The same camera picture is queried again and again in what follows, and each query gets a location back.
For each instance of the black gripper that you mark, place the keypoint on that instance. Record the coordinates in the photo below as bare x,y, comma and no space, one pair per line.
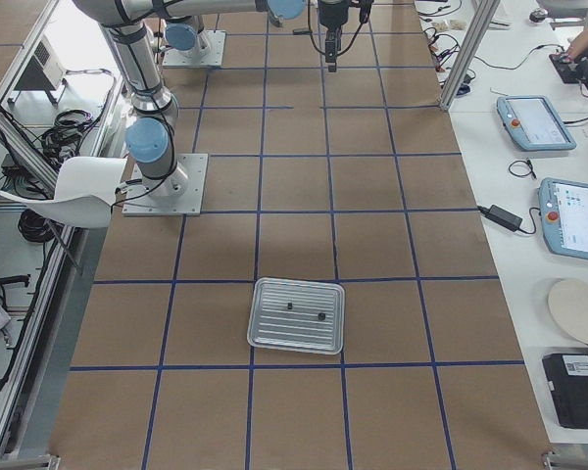
331,15

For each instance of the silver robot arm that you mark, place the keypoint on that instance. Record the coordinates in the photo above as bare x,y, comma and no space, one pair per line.
150,139
284,7

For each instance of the silver ribbed metal tray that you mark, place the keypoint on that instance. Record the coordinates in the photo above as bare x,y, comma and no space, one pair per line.
272,326

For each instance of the grey brake pad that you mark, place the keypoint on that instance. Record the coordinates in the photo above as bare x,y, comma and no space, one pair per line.
301,31

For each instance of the far blue teach pendant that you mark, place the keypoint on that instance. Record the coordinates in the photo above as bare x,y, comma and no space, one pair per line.
533,123

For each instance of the blue teach pendant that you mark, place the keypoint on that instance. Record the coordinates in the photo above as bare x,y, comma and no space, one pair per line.
564,216
533,123

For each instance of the black power adapter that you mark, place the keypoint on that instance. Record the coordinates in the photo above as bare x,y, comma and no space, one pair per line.
501,217

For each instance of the grey electronics box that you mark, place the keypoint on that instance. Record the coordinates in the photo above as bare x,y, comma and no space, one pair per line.
43,72

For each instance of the white plastic chair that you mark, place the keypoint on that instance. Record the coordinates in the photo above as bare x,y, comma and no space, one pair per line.
84,193

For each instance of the near blue teach pendant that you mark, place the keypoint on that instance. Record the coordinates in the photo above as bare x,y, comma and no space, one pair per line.
564,216

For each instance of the beige round plate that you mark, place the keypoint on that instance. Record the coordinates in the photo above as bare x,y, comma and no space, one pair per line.
568,305

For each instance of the black flat box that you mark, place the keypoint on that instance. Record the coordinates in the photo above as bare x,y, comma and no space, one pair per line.
567,378

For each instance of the aluminium frame post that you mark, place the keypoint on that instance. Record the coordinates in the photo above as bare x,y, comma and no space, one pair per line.
473,36

